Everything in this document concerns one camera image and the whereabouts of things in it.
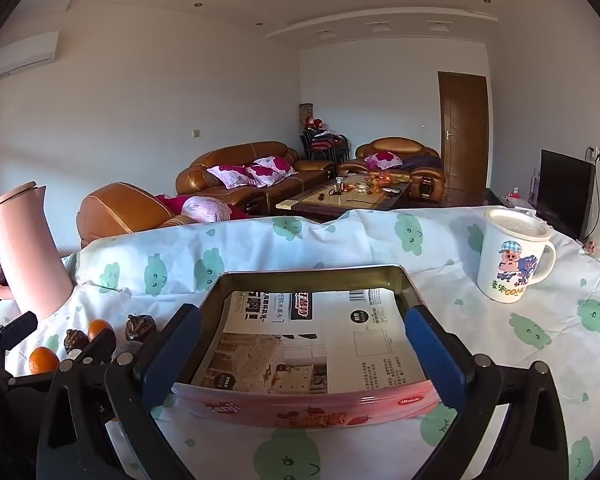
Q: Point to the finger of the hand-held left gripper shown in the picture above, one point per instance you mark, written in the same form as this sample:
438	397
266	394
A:
100	347
15	331

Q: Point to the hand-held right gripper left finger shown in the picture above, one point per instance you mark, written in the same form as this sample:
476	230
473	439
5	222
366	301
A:
169	357

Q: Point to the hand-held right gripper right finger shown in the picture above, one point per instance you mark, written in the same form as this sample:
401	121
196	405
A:
436	355

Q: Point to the orange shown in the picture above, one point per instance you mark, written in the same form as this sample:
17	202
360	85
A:
99	327
44	361

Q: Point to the dark brown water chestnut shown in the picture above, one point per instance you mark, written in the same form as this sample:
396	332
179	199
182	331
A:
75	340

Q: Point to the brown chocolate cupcake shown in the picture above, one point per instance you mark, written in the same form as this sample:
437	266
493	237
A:
139	327

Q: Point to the pink tin box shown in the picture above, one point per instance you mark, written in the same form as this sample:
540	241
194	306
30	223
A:
305	405

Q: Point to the cloud print tablecloth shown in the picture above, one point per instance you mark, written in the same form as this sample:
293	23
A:
480	360

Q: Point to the pink kettle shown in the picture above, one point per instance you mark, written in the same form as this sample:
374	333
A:
25	255

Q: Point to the white pig print mug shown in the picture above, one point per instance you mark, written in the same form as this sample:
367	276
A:
510	265

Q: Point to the printed paper sheet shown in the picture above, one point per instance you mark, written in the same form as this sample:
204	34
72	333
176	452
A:
320	340

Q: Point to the pale pink pillow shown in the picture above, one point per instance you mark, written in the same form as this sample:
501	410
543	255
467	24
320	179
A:
205	208

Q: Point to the brown leather armchair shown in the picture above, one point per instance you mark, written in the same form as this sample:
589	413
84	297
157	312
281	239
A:
425	180

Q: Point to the pile of fruit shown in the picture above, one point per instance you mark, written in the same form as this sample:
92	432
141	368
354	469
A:
380	181

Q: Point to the wooden coffee table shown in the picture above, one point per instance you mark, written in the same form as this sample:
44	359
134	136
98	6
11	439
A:
330	200

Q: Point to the white magenta floral pillow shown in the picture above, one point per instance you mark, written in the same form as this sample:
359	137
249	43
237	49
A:
382	160
272	169
230	176

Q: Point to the purple blanket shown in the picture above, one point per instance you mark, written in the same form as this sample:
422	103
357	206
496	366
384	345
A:
422	162

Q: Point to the long brown leather sofa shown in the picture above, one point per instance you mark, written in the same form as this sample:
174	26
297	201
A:
220	160

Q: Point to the black television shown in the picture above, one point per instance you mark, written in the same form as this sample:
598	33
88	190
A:
565	190

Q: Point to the brown wooden door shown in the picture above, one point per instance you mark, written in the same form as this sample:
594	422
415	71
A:
462	135

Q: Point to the stacked black chairs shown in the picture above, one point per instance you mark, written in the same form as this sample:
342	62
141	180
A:
325	147

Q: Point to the red plush toy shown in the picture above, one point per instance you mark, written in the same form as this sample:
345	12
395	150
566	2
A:
312	121

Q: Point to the tall patterned floor vase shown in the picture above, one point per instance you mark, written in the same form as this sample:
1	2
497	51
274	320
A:
306	115

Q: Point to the white air conditioner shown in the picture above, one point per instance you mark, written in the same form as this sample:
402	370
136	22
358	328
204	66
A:
22	57

